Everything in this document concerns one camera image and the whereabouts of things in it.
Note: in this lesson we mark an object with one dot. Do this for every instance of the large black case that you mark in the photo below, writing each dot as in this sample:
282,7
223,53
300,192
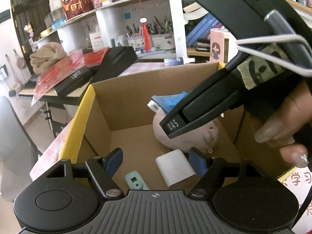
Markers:
117,59

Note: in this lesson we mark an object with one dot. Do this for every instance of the white pen cup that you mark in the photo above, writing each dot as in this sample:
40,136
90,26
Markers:
136,42
162,41

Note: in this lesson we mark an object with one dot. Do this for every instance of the row of colourful books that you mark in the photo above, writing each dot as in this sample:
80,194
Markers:
202,29

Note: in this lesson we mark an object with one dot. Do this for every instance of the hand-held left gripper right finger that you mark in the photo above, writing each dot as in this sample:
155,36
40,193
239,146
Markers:
197,163

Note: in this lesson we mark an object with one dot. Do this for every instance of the pink plush pig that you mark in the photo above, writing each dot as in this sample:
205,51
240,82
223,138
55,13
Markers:
202,139

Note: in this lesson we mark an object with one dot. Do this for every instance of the pink cartoon canister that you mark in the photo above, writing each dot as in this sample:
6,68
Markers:
218,46

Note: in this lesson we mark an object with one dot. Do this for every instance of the red plastic packet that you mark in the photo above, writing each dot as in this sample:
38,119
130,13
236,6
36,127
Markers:
53,75

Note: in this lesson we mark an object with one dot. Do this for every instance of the yellow cardboard box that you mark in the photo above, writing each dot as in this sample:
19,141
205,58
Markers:
126,102

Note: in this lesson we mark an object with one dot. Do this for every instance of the red tassel ornament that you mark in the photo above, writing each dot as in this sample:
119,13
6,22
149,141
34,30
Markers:
145,33

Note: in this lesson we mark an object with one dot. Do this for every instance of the white box red label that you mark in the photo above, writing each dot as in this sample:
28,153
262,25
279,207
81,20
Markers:
96,41

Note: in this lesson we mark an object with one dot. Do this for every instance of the white charger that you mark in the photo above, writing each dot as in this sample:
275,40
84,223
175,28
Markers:
174,168

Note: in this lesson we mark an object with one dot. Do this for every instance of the small blue white bottle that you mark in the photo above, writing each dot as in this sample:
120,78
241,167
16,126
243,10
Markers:
178,61

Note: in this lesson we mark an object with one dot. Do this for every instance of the electronic keyboard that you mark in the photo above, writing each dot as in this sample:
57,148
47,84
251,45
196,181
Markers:
29,87

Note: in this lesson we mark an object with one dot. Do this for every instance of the grey chair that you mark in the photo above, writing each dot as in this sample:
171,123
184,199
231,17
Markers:
14,151

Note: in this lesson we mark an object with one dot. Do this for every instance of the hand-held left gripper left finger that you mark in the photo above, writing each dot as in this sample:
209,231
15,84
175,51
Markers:
113,162

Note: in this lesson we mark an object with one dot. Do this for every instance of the pink box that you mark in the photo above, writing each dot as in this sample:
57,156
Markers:
96,2

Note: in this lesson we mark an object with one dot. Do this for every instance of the person's right hand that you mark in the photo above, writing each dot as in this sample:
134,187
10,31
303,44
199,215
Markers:
280,126

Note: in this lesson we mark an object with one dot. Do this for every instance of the red wealth god figure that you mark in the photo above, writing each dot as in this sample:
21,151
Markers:
74,2

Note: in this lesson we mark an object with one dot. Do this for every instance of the hanging pink bag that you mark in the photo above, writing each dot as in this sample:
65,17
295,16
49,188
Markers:
19,59

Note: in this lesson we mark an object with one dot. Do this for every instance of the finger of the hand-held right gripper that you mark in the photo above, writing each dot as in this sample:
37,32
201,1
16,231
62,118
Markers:
212,109
174,126

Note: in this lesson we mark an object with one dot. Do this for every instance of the mint green tape dispenser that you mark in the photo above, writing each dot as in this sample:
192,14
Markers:
136,180

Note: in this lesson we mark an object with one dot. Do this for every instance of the white shelf unit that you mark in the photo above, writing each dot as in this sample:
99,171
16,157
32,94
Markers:
178,29

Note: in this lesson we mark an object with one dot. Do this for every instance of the beige cloth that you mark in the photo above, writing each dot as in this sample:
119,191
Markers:
47,57

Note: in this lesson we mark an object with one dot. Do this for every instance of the thick cream book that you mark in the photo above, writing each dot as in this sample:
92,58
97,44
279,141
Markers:
195,12

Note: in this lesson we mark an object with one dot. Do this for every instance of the dark door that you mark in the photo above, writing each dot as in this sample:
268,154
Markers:
29,9

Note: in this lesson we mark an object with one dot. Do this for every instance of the blue tissue pack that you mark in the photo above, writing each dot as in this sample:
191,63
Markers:
58,24

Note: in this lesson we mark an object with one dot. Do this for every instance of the small pink doll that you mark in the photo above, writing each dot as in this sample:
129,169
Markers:
29,30

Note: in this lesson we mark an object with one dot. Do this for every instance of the gold ribbon roll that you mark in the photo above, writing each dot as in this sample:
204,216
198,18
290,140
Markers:
46,33

